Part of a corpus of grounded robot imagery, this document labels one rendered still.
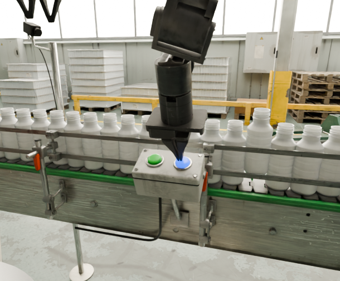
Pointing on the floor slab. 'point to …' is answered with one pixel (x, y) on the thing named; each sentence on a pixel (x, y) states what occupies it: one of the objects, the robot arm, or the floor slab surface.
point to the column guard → (278, 96)
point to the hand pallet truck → (333, 120)
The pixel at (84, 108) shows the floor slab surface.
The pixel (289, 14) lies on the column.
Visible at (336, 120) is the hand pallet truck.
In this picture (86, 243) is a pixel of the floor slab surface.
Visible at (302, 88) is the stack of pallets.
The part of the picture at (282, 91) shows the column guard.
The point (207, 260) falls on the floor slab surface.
